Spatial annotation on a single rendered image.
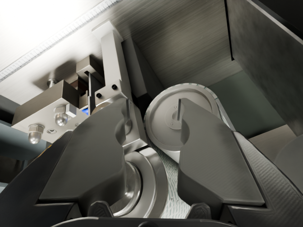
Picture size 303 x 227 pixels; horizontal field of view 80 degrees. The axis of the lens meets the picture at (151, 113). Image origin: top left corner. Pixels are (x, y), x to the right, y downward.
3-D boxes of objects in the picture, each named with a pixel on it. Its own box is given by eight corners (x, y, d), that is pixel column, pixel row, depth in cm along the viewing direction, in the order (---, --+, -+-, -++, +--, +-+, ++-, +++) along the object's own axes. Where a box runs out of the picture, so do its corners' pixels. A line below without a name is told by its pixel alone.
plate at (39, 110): (63, 79, 43) (61, 97, 40) (141, 138, 74) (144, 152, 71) (16, 107, 47) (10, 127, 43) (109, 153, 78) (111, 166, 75)
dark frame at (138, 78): (130, 36, 46) (147, 92, 34) (174, 102, 72) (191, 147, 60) (107, 50, 48) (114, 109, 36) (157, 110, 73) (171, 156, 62)
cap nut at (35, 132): (35, 121, 44) (32, 138, 41) (48, 128, 47) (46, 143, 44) (24, 128, 45) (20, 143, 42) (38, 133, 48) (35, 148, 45)
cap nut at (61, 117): (61, 102, 41) (60, 118, 38) (74, 110, 44) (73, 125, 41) (49, 109, 42) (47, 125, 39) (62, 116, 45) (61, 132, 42)
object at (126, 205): (103, 155, 29) (143, 164, 25) (111, 158, 31) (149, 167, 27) (84, 205, 26) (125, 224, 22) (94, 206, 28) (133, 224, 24)
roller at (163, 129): (199, 72, 31) (233, 131, 24) (219, 130, 51) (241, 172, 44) (139, 103, 34) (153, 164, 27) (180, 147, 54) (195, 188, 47)
